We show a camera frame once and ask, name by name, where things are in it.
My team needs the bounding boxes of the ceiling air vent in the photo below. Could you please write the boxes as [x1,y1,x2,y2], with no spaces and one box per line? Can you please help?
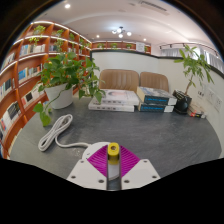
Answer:
[136,0,169,14]

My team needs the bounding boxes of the tan leather chair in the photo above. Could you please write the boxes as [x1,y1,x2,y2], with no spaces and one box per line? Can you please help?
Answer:
[139,71,170,93]
[98,68,140,93]

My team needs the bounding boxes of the orange wooden bookshelf unit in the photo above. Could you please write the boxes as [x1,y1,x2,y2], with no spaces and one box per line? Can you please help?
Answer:
[0,20,93,159]

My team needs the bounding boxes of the round bulb chandelier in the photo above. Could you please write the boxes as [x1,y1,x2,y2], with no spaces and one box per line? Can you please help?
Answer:
[111,26,133,39]

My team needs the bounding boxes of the orange wall shelf unit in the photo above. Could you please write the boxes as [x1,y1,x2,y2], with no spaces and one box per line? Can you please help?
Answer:
[91,39,152,55]

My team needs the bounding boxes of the thick white book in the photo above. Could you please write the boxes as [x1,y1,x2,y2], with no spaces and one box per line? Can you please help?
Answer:
[99,88,141,107]

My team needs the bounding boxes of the thin dark blue book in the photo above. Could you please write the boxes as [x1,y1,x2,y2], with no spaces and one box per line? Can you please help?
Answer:
[137,102,175,113]

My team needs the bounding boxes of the leafy plant in white pot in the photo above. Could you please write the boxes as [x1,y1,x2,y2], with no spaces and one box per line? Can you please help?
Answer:
[32,51,107,128]

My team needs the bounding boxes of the recessed ceiling lights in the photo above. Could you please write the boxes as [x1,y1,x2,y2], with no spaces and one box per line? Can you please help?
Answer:
[64,2,149,42]

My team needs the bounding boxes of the beige cover book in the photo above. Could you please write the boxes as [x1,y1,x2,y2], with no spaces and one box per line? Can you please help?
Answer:
[189,102,208,116]

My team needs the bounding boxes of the thick dark blue book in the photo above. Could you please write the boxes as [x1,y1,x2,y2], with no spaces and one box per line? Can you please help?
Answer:
[136,86,178,106]

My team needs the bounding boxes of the yellow charger block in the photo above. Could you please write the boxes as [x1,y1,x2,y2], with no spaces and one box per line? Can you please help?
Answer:
[106,142,121,166]

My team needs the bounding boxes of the tall plant in black pot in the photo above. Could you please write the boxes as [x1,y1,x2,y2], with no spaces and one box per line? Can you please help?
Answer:
[173,44,215,115]

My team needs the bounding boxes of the black track light rail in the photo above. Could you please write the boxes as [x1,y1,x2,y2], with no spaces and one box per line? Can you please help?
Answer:
[159,42,218,56]

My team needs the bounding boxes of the clear acrylic sign holder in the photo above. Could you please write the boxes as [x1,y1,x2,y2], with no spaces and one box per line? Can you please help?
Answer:
[196,83,208,102]

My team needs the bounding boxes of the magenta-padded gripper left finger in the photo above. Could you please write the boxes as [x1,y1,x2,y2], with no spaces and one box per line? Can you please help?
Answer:
[66,144,110,190]

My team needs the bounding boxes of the white sign on shelf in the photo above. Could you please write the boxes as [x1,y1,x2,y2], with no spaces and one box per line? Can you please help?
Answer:
[135,42,146,53]

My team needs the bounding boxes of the red black spine book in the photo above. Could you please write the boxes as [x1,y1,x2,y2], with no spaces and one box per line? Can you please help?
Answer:
[187,109,207,120]

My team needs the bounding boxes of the white coiled power cable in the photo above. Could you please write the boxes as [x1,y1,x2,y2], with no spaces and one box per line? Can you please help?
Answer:
[37,113,91,153]

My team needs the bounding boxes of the thin white book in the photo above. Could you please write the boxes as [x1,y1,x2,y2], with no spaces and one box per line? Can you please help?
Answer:
[87,99,136,113]

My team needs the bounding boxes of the white wall socket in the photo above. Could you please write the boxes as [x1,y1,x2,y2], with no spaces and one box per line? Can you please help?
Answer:
[204,87,216,105]
[213,94,223,113]

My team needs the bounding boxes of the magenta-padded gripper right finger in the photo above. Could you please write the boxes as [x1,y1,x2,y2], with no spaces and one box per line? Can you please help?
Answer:
[118,145,161,190]

